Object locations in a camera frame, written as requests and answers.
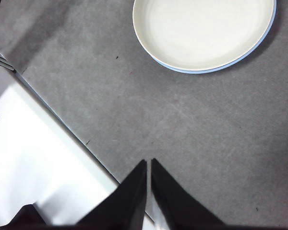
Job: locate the white base platform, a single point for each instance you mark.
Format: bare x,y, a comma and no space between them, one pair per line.
26,155

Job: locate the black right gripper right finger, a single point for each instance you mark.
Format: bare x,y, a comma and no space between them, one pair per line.
175,208

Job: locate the blue round plate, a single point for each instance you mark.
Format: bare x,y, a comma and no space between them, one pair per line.
196,71

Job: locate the white round plate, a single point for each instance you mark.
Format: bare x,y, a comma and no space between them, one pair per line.
201,31

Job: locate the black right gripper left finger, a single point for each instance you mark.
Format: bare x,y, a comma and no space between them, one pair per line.
124,206

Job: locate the grey ribbed metal part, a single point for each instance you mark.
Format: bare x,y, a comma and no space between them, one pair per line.
0,61

